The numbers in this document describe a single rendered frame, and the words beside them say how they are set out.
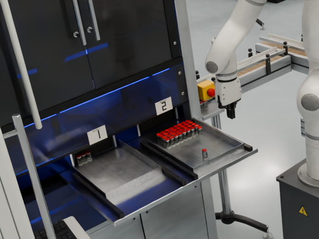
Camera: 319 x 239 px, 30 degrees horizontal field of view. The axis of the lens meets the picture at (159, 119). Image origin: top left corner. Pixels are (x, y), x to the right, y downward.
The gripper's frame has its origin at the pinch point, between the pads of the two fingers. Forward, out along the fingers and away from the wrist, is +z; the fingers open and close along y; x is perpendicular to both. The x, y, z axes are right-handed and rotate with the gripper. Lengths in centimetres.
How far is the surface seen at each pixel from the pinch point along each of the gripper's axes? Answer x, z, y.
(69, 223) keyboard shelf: -21, 28, 68
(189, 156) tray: -14.9, 20.2, 12.8
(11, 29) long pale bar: -32, -49, 66
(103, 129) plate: -39, 5, 38
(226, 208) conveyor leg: -54, 90, -31
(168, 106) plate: -38.8, 7.7, 4.4
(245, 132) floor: -137, 108, -115
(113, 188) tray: -18, 20, 48
